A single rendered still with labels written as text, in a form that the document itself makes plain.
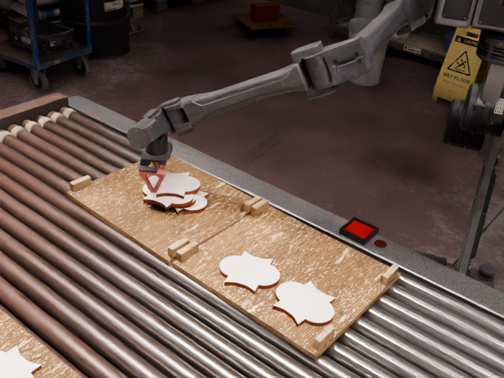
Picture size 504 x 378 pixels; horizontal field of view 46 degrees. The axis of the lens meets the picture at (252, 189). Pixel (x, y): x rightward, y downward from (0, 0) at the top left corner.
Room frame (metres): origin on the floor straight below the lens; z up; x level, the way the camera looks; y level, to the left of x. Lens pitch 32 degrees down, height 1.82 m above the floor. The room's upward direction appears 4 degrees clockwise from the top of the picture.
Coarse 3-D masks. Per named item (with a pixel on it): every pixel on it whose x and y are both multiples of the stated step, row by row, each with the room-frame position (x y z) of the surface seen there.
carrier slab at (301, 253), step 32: (256, 224) 1.25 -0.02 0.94; (288, 224) 1.26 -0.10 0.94; (192, 256) 1.10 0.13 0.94; (224, 256) 1.11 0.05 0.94; (256, 256) 1.12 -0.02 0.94; (288, 256) 1.13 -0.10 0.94; (320, 256) 1.14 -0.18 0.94; (352, 256) 1.14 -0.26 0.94; (224, 288) 1.00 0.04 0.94; (320, 288) 1.02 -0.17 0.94; (352, 288) 1.03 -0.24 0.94; (384, 288) 1.04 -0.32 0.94; (256, 320) 0.91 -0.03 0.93; (288, 320) 0.91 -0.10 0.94; (352, 320) 0.93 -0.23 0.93; (320, 352) 0.84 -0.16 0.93
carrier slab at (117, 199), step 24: (168, 168) 1.50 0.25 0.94; (192, 168) 1.51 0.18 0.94; (72, 192) 1.33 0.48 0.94; (96, 192) 1.34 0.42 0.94; (120, 192) 1.35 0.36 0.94; (216, 192) 1.39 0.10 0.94; (240, 192) 1.40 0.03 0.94; (96, 216) 1.25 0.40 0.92; (120, 216) 1.24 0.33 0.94; (144, 216) 1.25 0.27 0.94; (168, 216) 1.26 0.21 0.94; (192, 216) 1.26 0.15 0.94; (216, 216) 1.27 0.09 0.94; (240, 216) 1.28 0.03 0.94; (144, 240) 1.15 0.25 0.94; (168, 240) 1.16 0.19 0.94; (192, 240) 1.16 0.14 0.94; (168, 264) 1.08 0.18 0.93
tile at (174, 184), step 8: (152, 176) 1.37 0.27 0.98; (168, 176) 1.38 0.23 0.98; (176, 176) 1.38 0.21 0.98; (184, 176) 1.38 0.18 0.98; (152, 184) 1.33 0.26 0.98; (160, 184) 1.33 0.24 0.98; (168, 184) 1.33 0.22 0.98; (176, 184) 1.34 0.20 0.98; (184, 184) 1.34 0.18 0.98; (192, 184) 1.34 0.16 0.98; (160, 192) 1.29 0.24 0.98; (168, 192) 1.30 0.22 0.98; (176, 192) 1.30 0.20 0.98; (184, 192) 1.31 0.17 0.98; (192, 192) 1.32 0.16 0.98
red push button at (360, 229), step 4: (356, 220) 1.31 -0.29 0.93; (352, 224) 1.29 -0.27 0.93; (356, 224) 1.29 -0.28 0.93; (360, 224) 1.29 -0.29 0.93; (364, 224) 1.30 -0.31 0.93; (348, 228) 1.27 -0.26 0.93; (352, 228) 1.27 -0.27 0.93; (356, 228) 1.28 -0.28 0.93; (360, 228) 1.28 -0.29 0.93; (364, 228) 1.28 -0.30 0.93; (368, 228) 1.28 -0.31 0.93; (372, 228) 1.28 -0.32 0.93; (352, 232) 1.25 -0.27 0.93; (356, 232) 1.26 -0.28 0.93; (360, 232) 1.26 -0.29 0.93; (364, 232) 1.26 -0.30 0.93; (368, 232) 1.26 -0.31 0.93; (360, 236) 1.24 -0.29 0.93; (364, 236) 1.24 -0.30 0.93
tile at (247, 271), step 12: (228, 264) 1.07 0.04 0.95; (240, 264) 1.07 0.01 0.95; (252, 264) 1.07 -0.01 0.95; (264, 264) 1.08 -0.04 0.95; (228, 276) 1.02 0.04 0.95; (240, 276) 1.03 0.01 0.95; (252, 276) 1.03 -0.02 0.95; (264, 276) 1.03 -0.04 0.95; (276, 276) 1.04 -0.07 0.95; (252, 288) 0.99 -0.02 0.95; (264, 288) 1.00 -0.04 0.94
